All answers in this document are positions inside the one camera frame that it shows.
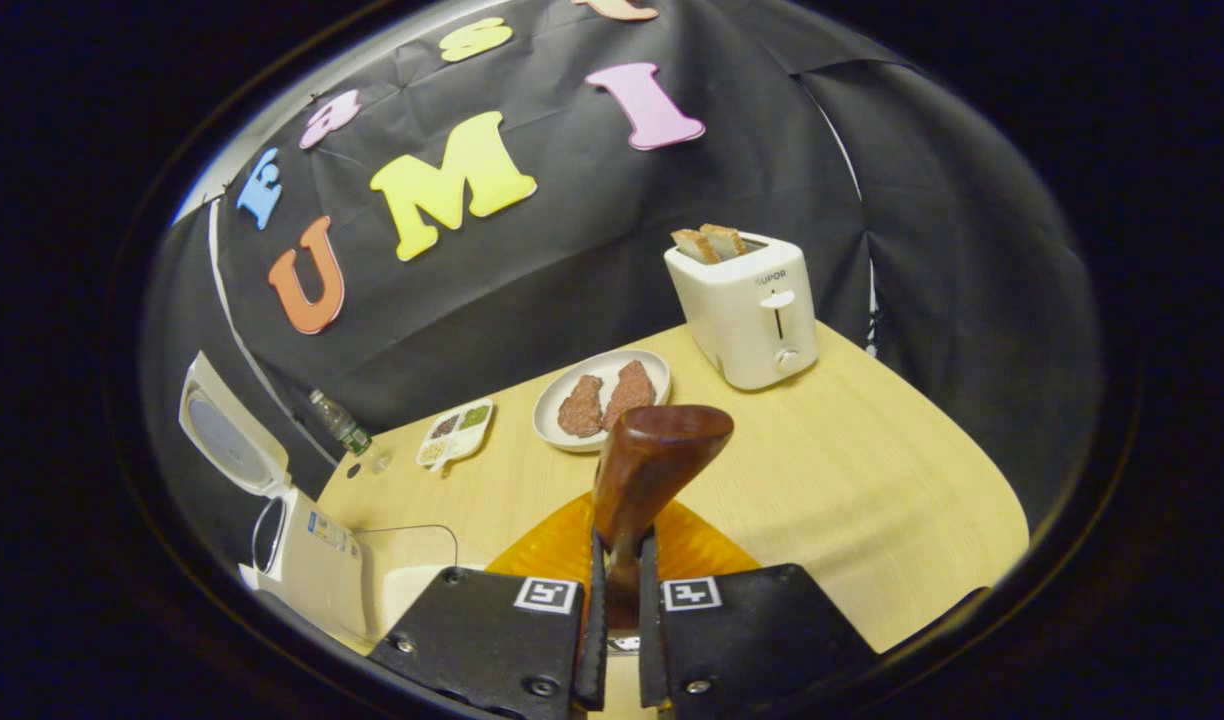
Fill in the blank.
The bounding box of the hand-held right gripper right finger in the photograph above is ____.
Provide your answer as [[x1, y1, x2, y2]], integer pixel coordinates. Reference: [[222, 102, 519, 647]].
[[637, 500, 878, 720]]

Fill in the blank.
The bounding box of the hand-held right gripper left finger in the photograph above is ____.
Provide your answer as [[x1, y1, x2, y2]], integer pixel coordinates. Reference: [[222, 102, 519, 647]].
[[367, 490, 608, 720]]

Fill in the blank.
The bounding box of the brown wooden spoon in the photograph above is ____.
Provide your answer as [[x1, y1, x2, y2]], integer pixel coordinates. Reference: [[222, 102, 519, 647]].
[[592, 404, 735, 631]]

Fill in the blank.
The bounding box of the white divided seasoning dish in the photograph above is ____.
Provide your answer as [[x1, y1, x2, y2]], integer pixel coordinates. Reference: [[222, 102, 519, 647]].
[[417, 398, 495, 471]]

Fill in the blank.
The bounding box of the white round plate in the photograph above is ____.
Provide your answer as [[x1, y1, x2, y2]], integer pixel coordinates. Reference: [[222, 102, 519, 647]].
[[532, 348, 671, 453]]

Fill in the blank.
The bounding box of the clear plastic water bottle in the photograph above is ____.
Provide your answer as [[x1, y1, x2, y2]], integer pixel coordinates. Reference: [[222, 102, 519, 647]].
[[307, 388, 393, 473]]

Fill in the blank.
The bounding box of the black backdrop cloth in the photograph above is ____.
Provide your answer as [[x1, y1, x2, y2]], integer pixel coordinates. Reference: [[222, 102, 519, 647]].
[[142, 0, 1103, 561]]

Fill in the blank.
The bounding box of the toast bread slice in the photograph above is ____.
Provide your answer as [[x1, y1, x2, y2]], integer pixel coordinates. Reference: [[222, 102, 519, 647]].
[[699, 223, 748, 259], [670, 228, 721, 265]]

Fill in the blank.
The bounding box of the white toaster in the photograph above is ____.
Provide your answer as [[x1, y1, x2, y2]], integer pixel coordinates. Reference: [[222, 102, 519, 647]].
[[664, 232, 821, 391]]

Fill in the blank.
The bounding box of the white rice cooker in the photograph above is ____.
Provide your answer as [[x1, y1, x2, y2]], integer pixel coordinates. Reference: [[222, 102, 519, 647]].
[[177, 350, 368, 641]]

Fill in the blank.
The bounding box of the brown meat piece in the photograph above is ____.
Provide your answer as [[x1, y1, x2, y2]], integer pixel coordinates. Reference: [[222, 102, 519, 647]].
[[557, 375, 605, 438], [602, 360, 657, 431]]

